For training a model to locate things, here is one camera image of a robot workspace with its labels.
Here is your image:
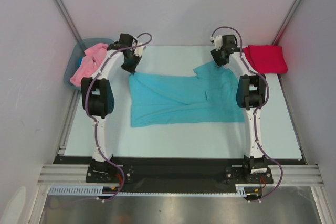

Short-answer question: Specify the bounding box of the turquoise t shirt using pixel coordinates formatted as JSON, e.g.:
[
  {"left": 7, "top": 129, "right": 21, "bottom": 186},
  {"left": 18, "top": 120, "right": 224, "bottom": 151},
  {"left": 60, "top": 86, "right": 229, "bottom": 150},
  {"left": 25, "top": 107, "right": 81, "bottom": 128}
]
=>
[{"left": 129, "top": 61, "right": 244, "bottom": 127}]

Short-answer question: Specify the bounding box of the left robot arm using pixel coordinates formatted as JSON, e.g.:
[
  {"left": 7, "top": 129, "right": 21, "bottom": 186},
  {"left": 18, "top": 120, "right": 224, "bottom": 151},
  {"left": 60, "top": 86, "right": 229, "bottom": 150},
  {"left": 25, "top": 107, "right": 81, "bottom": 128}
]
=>
[{"left": 81, "top": 33, "right": 144, "bottom": 165}]

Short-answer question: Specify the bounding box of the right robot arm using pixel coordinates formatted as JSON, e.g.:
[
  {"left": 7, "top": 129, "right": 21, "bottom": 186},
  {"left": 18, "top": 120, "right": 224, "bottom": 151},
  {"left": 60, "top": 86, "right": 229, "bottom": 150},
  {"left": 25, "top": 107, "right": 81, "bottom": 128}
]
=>
[{"left": 210, "top": 34, "right": 268, "bottom": 183}]

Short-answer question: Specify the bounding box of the pink t shirt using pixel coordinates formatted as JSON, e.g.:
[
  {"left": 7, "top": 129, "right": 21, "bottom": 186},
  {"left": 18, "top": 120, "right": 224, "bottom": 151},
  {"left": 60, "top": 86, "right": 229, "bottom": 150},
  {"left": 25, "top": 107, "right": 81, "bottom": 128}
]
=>
[{"left": 70, "top": 43, "right": 108, "bottom": 87}]

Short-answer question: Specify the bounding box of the folded red t shirt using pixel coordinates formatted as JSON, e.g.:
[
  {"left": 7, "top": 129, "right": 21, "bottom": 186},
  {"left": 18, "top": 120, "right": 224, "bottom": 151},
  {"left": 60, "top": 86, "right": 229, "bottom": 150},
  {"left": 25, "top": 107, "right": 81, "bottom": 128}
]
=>
[{"left": 243, "top": 45, "right": 288, "bottom": 74}]

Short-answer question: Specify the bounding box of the blue plastic basket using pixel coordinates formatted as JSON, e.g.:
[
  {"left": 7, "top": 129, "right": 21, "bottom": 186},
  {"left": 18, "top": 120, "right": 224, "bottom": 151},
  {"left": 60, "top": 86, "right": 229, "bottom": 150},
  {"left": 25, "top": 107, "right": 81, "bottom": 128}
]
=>
[{"left": 63, "top": 38, "right": 114, "bottom": 91}]

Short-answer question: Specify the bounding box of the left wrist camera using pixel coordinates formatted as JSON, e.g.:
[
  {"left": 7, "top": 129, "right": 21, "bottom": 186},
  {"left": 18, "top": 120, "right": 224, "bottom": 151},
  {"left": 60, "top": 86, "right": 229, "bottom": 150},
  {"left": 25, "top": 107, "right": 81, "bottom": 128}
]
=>
[{"left": 133, "top": 42, "right": 146, "bottom": 57}]

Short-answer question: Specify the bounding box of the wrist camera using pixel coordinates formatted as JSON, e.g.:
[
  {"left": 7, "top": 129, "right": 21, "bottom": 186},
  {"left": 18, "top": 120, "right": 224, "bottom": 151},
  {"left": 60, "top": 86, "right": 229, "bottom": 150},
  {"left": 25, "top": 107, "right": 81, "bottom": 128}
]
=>
[
  {"left": 133, "top": 42, "right": 146, "bottom": 57},
  {"left": 210, "top": 35, "right": 223, "bottom": 51}
]

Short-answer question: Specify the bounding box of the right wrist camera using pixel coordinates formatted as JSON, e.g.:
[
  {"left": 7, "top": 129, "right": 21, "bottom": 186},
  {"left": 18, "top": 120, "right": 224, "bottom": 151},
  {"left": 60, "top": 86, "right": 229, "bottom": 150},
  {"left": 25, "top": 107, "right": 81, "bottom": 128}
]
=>
[{"left": 210, "top": 35, "right": 223, "bottom": 51}]

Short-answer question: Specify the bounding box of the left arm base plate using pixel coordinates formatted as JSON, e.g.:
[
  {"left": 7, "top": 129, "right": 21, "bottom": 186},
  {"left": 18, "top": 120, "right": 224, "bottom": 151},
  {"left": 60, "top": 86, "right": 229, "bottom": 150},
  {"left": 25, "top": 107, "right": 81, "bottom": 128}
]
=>
[{"left": 86, "top": 157, "right": 133, "bottom": 184}]

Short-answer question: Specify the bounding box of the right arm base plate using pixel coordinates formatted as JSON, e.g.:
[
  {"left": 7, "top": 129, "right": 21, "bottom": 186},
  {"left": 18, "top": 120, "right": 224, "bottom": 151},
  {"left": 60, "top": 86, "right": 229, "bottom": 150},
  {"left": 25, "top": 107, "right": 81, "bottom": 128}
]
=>
[{"left": 224, "top": 164, "right": 274, "bottom": 184}]

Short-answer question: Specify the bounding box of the left corner aluminium post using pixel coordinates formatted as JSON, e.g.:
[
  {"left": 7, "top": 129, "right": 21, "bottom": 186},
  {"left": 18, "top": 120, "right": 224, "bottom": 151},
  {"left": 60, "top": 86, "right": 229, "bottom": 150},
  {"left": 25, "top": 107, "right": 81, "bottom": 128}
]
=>
[{"left": 53, "top": 0, "right": 82, "bottom": 42}]

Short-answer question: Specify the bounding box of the corner aluminium post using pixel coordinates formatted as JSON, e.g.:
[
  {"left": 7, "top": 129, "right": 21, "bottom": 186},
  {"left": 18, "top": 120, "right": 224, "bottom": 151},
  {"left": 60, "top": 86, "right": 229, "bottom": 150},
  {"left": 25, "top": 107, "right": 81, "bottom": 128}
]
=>
[
  {"left": 271, "top": 0, "right": 303, "bottom": 46},
  {"left": 53, "top": 0, "right": 82, "bottom": 42}
]

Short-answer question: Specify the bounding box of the right corner aluminium post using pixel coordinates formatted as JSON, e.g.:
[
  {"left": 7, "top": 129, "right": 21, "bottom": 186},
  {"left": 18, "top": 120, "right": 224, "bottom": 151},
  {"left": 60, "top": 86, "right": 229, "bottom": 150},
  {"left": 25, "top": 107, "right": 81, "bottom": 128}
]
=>
[{"left": 271, "top": 0, "right": 303, "bottom": 46}]

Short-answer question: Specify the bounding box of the aluminium front rail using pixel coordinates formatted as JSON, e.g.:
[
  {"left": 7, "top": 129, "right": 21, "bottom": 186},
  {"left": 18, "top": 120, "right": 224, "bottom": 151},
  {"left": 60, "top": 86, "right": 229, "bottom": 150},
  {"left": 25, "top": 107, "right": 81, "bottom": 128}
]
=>
[{"left": 37, "top": 164, "right": 324, "bottom": 187}]

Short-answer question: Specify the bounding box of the left slotted cable duct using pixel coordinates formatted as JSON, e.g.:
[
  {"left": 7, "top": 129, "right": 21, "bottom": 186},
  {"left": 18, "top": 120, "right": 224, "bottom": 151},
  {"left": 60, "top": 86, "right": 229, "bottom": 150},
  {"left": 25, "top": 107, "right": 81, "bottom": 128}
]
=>
[{"left": 49, "top": 185, "right": 119, "bottom": 196}]

